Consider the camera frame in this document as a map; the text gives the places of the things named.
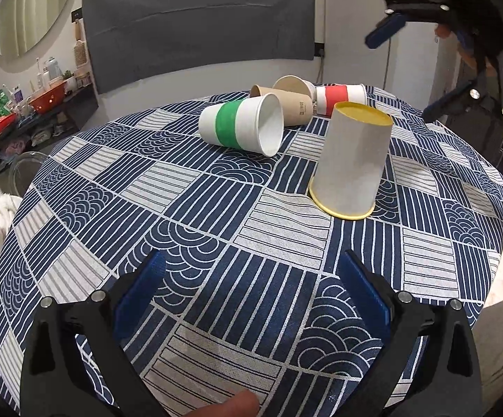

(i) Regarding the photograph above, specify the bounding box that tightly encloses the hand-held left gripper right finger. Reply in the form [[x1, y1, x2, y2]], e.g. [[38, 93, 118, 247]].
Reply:
[[340, 248, 484, 417]]

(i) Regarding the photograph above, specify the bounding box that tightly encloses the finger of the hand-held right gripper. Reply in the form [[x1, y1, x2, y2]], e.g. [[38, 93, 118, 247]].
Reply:
[[364, 0, 457, 49], [422, 81, 503, 124]]

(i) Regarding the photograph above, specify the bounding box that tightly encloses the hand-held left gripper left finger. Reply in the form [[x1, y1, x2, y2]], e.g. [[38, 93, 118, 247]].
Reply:
[[19, 250, 167, 417]]

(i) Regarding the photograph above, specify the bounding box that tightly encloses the white cup with yellow rim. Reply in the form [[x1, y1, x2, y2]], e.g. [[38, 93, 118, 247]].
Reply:
[[309, 101, 394, 220]]

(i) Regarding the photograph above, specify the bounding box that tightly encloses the white cup with red band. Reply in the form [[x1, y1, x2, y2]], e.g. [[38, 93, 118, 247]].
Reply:
[[313, 84, 368, 117]]

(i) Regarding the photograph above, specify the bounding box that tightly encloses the white cup behind brown cup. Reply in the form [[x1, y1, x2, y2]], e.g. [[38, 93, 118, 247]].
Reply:
[[272, 75, 317, 101]]

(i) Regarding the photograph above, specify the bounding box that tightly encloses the brown paper cup with print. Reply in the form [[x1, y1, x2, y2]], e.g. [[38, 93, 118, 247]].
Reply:
[[250, 84, 316, 128]]

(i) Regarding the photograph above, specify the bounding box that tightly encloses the white cup with green band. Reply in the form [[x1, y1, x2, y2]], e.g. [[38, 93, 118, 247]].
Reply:
[[198, 94, 285, 158]]

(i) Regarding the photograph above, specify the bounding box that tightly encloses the person's left hand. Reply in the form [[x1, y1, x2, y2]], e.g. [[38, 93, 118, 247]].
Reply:
[[177, 390, 261, 417]]

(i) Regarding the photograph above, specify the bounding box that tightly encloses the white refrigerator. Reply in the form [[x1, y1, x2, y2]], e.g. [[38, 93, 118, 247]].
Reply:
[[324, 0, 441, 96]]

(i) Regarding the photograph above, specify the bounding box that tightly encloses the blue patterned tablecloth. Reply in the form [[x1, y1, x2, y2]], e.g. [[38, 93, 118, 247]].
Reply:
[[0, 84, 503, 417]]

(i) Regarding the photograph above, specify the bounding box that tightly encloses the clear plastic chair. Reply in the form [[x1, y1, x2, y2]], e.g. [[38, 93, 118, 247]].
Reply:
[[10, 151, 51, 196]]

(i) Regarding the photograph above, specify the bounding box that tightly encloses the grey covered screen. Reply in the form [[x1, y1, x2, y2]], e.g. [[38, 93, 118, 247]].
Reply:
[[81, 0, 316, 95]]

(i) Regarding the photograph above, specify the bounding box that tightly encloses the dark side shelf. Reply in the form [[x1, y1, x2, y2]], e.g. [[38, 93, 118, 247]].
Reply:
[[0, 84, 100, 174]]

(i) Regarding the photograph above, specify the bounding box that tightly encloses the red colander basket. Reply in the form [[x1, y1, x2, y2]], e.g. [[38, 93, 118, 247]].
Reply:
[[29, 82, 68, 115]]

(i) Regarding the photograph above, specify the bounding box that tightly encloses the red plastic basin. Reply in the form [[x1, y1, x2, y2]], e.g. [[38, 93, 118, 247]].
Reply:
[[0, 113, 18, 137]]

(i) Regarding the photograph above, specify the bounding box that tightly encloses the white kettle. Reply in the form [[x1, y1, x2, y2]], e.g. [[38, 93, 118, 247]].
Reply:
[[43, 57, 63, 83]]

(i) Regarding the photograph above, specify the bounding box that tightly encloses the oval wall mirror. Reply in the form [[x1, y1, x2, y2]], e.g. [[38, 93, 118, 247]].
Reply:
[[0, 0, 77, 58]]

